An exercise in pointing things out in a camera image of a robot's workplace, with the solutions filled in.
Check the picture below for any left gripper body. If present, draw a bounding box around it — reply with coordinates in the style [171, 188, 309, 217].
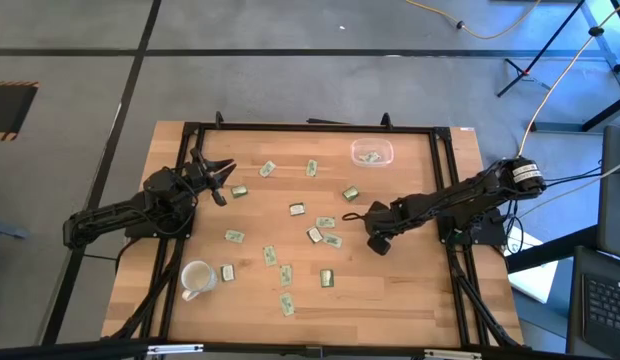
[183, 147, 224, 195]

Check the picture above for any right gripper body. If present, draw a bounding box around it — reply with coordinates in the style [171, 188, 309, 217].
[363, 198, 406, 237]

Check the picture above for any clear plastic bin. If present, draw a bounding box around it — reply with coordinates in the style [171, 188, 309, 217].
[350, 138, 395, 168]

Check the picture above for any white ceramic mug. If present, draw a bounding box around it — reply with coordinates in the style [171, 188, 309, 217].
[179, 259, 219, 302]

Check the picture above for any white box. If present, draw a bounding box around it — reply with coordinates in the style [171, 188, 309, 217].
[504, 225, 560, 305]

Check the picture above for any black desk beam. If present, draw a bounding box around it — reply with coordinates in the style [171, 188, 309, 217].
[504, 224, 600, 275]

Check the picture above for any black floor hatch striped border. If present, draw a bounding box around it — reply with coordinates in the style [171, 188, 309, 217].
[0, 81, 40, 143]

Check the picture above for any black tripod stand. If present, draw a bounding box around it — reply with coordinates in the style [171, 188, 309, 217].
[496, 0, 620, 134]

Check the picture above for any black laptop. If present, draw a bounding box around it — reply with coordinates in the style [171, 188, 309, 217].
[566, 244, 620, 360]

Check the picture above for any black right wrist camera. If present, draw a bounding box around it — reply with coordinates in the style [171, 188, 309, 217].
[367, 234, 392, 257]

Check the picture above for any black aluminium table frame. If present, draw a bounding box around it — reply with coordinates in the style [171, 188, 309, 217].
[102, 110, 525, 351]

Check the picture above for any white cable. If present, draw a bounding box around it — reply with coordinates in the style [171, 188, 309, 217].
[517, 157, 620, 221]

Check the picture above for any yellow extension cord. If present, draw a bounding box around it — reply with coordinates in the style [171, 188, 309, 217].
[403, 0, 543, 41]

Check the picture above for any orange hanging cable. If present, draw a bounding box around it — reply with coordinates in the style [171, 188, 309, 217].
[517, 0, 620, 157]

